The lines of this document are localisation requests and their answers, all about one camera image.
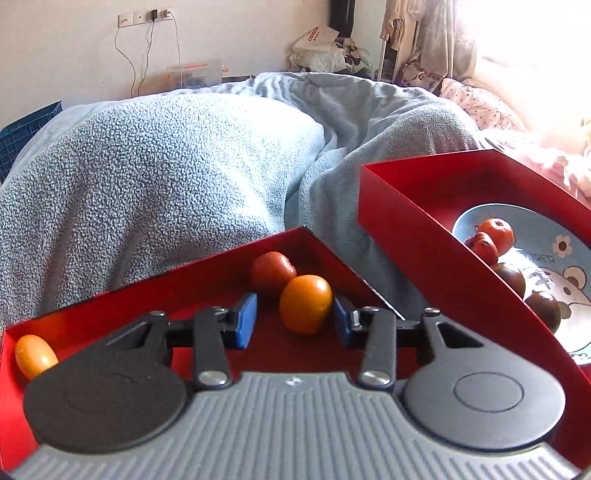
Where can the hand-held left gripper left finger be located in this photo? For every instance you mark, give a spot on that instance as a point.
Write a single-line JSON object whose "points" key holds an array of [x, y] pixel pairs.
{"points": [[245, 321]]}

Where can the pile of clothes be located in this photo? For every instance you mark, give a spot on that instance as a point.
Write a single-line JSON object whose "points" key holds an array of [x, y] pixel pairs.
{"points": [[337, 57]]}

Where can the deep red box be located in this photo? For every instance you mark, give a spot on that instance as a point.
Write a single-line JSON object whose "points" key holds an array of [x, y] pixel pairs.
{"points": [[415, 198]]}

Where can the small red tomato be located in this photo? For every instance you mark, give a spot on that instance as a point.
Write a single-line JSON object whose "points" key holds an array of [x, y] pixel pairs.
{"points": [[482, 248]]}

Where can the white wall outlet strip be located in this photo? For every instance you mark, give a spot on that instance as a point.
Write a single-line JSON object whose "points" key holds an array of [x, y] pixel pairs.
{"points": [[134, 17]]}

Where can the blue floral plate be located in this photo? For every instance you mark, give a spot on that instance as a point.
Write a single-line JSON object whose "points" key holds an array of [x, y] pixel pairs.
{"points": [[568, 258]]}

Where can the light blue duvet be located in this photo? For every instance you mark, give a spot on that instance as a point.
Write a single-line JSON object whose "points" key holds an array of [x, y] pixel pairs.
{"points": [[392, 120]]}

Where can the dark brown tomato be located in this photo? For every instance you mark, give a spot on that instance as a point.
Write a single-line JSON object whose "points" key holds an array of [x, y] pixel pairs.
{"points": [[510, 279], [545, 310]]}

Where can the white paper bag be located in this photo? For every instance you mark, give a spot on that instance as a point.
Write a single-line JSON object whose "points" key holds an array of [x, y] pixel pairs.
{"points": [[316, 38]]}

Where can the black hanging garment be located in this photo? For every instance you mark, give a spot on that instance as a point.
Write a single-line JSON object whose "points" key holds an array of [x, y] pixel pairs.
{"points": [[341, 18]]}

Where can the yellow-orange citrus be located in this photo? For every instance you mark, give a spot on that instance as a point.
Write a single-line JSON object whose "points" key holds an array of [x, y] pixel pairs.
{"points": [[34, 354]]}

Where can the blue plastic crate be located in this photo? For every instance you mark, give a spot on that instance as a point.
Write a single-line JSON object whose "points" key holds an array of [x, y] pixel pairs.
{"points": [[23, 134]]}

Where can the clear plastic storage box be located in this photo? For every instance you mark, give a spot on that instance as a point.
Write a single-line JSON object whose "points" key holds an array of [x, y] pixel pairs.
{"points": [[196, 74]]}

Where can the white clothes rack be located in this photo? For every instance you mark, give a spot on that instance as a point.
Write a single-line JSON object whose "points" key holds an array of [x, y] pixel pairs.
{"points": [[381, 55]]}

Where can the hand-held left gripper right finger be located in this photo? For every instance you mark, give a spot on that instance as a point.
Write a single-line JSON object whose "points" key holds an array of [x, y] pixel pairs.
{"points": [[344, 323]]}

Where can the shallow red tray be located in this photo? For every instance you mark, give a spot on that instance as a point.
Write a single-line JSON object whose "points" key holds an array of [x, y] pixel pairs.
{"points": [[115, 304]]}

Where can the light blue fleece blanket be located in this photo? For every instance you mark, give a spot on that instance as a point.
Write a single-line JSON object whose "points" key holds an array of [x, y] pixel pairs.
{"points": [[138, 184]]}

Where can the beige hanging clothes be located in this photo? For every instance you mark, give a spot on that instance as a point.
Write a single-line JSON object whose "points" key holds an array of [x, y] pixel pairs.
{"points": [[400, 23]]}

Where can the deep orange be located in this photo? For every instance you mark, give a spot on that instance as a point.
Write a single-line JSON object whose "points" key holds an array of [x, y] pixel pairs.
{"points": [[271, 271]]}

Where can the patterned curtain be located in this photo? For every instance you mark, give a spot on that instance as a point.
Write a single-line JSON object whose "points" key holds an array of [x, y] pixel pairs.
{"points": [[443, 46]]}

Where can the pink floral bedding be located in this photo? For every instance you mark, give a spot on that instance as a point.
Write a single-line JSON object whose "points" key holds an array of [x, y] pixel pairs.
{"points": [[489, 106]]}

